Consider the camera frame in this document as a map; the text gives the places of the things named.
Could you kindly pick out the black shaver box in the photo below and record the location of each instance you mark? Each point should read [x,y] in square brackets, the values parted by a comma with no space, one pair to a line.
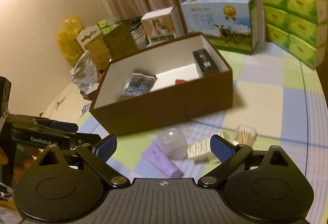
[205,64]

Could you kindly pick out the translucent plastic cup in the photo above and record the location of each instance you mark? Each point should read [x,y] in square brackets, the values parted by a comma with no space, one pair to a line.
[173,143]

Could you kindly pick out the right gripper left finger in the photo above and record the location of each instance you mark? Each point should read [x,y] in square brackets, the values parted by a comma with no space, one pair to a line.
[96,157]

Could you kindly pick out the purple cream tube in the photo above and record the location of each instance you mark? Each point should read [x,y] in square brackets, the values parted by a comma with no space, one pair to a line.
[154,155]

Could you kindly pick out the brown cardboard carton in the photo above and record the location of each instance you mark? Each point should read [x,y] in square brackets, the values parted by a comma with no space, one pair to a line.
[115,44]

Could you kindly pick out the brown cardboard storage box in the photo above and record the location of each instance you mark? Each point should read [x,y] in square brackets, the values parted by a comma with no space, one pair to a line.
[166,104]

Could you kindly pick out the person left hand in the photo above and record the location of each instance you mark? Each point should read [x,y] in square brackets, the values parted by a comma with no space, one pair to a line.
[18,171]

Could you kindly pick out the yellow plastic bag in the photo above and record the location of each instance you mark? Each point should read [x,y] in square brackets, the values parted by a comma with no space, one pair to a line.
[66,39]

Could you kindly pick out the humidifier product box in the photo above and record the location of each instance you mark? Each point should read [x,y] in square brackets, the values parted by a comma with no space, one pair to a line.
[162,25]

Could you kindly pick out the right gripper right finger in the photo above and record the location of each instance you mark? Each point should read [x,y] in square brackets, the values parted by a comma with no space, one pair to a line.
[231,158]

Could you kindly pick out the cotton swabs packet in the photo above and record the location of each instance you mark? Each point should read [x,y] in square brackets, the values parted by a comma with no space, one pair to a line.
[244,134]

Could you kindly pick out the crumpled silver bag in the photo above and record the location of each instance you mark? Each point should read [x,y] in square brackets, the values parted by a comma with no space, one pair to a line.
[85,76]

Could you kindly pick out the red candy wrapper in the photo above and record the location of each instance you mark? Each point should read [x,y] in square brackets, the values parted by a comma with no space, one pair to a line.
[179,81]

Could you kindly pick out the white hair claw clip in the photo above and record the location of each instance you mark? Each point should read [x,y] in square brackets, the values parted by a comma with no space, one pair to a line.
[201,152]

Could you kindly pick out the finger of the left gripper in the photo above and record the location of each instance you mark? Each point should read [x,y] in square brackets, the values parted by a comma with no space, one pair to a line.
[40,136]
[64,126]

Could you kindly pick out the green tissue pack stack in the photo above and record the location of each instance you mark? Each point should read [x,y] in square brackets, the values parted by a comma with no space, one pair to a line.
[299,27]

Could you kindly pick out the checked tablecloth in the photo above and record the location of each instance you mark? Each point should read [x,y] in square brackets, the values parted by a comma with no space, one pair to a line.
[274,93]

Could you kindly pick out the white cutout cardboard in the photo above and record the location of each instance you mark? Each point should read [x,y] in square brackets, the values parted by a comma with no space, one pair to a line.
[90,37]

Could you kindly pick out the blue milk carton box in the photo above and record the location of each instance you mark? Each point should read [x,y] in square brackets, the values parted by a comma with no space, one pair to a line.
[230,25]

